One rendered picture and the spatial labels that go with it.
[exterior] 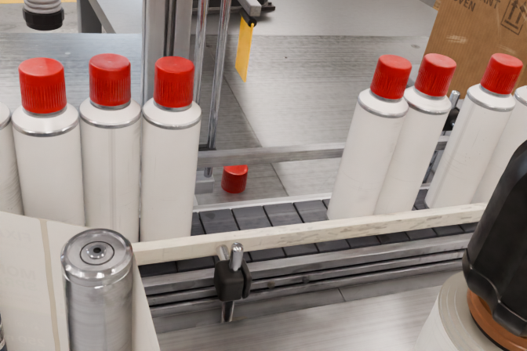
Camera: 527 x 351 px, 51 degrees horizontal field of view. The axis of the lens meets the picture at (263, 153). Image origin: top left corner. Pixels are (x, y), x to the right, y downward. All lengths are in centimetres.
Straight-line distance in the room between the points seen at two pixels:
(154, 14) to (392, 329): 39
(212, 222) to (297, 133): 32
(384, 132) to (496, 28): 47
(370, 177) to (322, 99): 43
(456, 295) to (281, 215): 34
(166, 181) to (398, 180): 26
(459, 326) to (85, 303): 20
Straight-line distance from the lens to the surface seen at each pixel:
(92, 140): 48
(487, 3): 101
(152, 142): 48
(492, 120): 64
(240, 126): 88
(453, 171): 67
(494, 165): 71
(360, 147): 57
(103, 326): 33
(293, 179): 78
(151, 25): 59
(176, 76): 45
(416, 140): 59
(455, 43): 107
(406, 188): 63
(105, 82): 46
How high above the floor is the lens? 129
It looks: 34 degrees down
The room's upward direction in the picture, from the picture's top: 10 degrees clockwise
